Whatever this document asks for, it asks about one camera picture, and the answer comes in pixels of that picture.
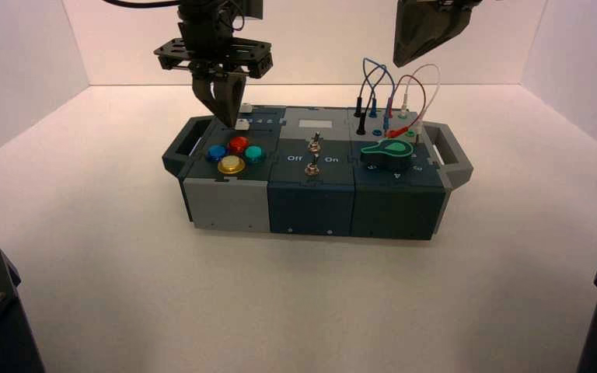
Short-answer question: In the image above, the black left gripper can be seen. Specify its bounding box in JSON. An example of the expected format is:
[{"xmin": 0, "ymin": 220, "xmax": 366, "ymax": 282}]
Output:
[{"xmin": 153, "ymin": 0, "xmax": 274, "ymax": 130}]

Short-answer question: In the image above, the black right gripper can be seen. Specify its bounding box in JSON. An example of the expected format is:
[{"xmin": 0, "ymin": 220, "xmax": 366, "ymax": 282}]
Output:
[{"xmin": 393, "ymin": 0, "xmax": 485, "ymax": 68}]

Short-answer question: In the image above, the blue round push button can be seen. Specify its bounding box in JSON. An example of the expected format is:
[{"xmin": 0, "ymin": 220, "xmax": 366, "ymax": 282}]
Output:
[{"xmin": 205, "ymin": 145, "xmax": 229, "ymax": 164}]

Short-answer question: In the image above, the teal round push button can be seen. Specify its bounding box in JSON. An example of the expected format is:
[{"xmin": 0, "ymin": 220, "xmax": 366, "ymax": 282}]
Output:
[{"xmin": 242, "ymin": 145, "xmax": 267, "ymax": 166}]

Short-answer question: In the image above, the yellow round push button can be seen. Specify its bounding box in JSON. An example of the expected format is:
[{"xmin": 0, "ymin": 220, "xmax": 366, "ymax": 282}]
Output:
[{"xmin": 217, "ymin": 155, "xmax": 247, "ymax": 176}]

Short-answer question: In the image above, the green rotary selector knob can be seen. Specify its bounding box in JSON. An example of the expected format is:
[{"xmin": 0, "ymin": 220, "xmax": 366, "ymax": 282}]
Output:
[{"xmin": 361, "ymin": 141, "xmax": 415, "ymax": 172}]

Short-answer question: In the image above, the modular grey and teal control box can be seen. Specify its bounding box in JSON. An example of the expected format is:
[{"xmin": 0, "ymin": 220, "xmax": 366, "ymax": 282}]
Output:
[{"xmin": 162, "ymin": 104, "xmax": 475, "ymax": 242}]

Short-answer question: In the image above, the dark teal box handle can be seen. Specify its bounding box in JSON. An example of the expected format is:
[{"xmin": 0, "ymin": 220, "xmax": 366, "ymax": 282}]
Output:
[{"xmin": 162, "ymin": 115, "xmax": 215, "ymax": 180}]

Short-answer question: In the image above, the white jumper cable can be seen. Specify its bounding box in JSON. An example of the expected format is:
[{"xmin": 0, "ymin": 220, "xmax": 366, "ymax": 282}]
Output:
[{"xmin": 401, "ymin": 63, "xmax": 442, "ymax": 138}]

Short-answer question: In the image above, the blue jumper cable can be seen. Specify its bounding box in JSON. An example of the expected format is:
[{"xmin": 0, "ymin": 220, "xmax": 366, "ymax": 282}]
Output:
[{"xmin": 362, "ymin": 58, "xmax": 397, "ymax": 137}]

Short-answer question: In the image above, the red jumper cable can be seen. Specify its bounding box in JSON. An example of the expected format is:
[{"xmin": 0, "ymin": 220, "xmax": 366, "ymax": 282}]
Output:
[{"xmin": 385, "ymin": 75, "xmax": 428, "ymax": 139}]

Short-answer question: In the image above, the black jumper cable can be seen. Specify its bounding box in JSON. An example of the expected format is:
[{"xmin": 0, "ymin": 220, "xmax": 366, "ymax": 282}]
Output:
[{"xmin": 354, "ymin": 67, "xmax": 387, "ymax": 137}]

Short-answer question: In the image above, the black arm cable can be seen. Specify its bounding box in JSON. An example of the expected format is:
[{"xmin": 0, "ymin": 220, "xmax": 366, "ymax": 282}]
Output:
[{"xmin": 101, "ymin": 0, "xmax": 181, "ymax": 9}]

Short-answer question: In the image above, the grey box handle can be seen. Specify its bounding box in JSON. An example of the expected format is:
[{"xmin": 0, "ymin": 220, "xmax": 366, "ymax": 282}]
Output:
[{"xmin": 421, "ymin": 121, "xmax": 475, "ymax": 190}]

